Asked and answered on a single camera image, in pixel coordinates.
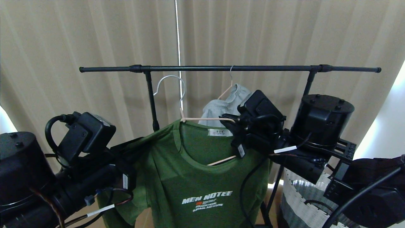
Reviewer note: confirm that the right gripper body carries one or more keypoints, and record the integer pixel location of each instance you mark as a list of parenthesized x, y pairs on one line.
[(262, 142)]

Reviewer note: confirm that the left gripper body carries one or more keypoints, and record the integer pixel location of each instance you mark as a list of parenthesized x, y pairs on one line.
[(95, 180)]

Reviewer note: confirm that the pale grey shorts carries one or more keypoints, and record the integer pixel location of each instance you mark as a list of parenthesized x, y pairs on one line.
[(218, 109)]

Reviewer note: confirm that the pink clothes hanger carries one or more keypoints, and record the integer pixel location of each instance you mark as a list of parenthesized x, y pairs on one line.
[(225, 92), (202, 119)]

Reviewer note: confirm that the green garment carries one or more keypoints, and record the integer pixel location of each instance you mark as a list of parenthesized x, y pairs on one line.
[(190, 177)]

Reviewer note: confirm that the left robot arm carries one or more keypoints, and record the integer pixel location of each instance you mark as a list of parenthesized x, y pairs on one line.
[(19, 164)]

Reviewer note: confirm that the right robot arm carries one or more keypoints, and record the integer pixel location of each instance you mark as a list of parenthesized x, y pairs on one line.
[(322, 120)]

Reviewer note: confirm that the white laundry basket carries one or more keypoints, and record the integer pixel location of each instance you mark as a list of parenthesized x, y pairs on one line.
[(294, 196)]

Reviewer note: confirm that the black clothes rack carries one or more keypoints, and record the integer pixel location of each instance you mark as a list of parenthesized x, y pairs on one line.
[(253, 68)]

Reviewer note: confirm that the beige curtain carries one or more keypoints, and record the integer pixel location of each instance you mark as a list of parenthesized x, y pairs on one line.
[(95, 38)]

